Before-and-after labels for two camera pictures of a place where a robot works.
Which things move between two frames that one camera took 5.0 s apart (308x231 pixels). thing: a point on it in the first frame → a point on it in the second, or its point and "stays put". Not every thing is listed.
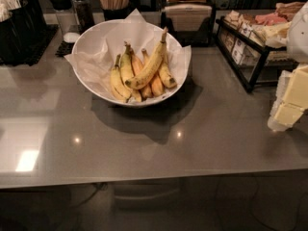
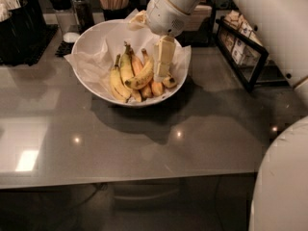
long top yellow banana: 151,68 stays put
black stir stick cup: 115,14 stays put
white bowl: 131,63 stays put
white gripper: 298,38 → 164,15
